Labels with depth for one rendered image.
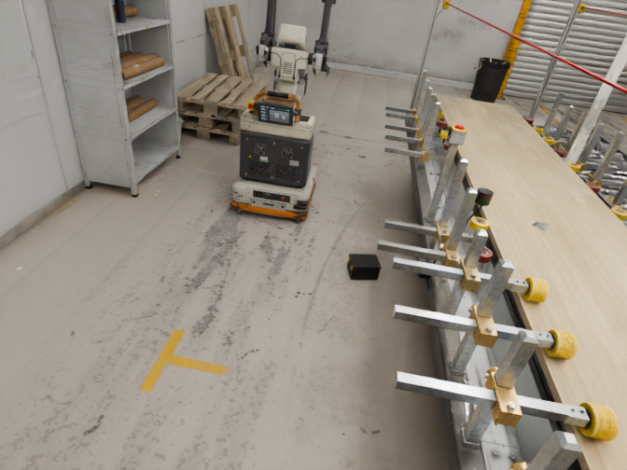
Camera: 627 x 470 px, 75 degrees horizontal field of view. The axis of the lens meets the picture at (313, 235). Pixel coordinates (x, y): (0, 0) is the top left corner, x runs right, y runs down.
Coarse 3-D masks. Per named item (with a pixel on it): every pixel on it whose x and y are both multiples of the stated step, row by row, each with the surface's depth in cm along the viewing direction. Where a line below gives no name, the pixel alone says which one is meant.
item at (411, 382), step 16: (400, 384) 102; (416, 384) 101; (432, 384) 101; (448, 384) 102; (464, 384) 102; (464, 400) 101; (480, 400) 100; (528, 400) 101; (544, 400) 101; (544, 416) 100; (560, 416) 99; (576, 416) 98
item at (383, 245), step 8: (384, 248) 170; (392, 248) 169; (400, 248) 169; (408, 248) 169; (416, 248) 170; (424, 248) 170; (424, 256) 169; (432, 256) 169; (440, 256) 168; (464, 256) 169; (480, 264) 167
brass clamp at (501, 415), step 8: (496, 368) 107; (488, 376) 107; (488, 384) 106; (496, 384) 102; (496, 392) 101; (504, 392) 101; (512, 392) 101; (496, 400) 99; (504, 400) 99; (512, 400) 99; (496, 408) 99; (504, 408) 97; (520, 408) 97; (496, 416) 98; (504, 416) 97; (512, 416) 96; (520, 416) 96; (504, 424) 99; (512, 424) 98
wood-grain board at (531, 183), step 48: (480, 144) 279; (528, 144) 292; (528, 192) 221; (576, 192) 228; (528, 240) 178; (576, 240) 183; (624, 240) 189; (576, 288) 152; (624, 288) 156; (576, 336) 131; (624, 336) 134; (576, 384) 114; (624, 384) 116; (576, 432) 102; (624, 432) 103
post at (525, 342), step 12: (516, 336) 97; (528, 336) 94; (516, 348) 96; (528, 348) 94; (504, 360) 101; (516, 360) 97; (528, 360) 96; (504, 372) 100; (516, 372) 99; (504, 384) 102; (480, 408) 110; (480, 420) 110; (492, 420) 109; (468, 432) 115; (480, 432) 113
